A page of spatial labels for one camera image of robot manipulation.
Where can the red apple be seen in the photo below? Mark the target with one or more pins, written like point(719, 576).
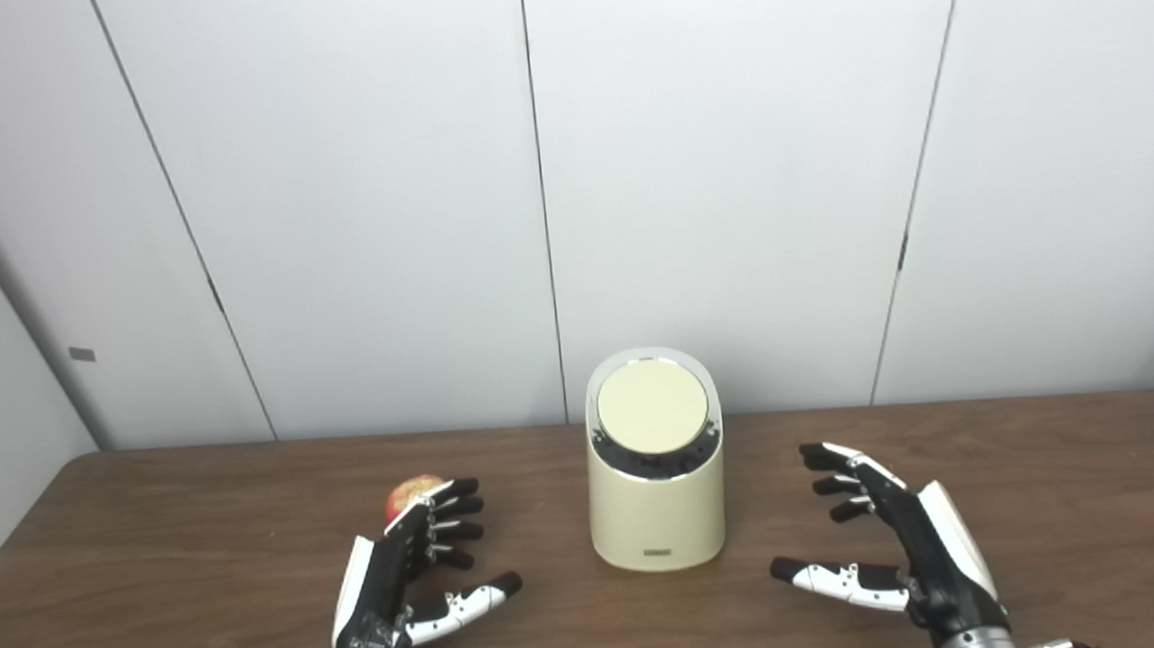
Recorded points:
point(407, 495)

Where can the cream-colored bin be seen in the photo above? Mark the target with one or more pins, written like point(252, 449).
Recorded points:
point(657, 514)

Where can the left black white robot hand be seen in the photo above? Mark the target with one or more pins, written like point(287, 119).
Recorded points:
point(377, 577)

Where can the cream round bin lid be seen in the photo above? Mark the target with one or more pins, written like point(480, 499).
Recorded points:
point(652, 407)

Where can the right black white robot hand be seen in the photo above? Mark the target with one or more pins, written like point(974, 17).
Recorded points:
point(937, 562)

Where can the small grey wall label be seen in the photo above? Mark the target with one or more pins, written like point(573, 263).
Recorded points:
point(82, 354)

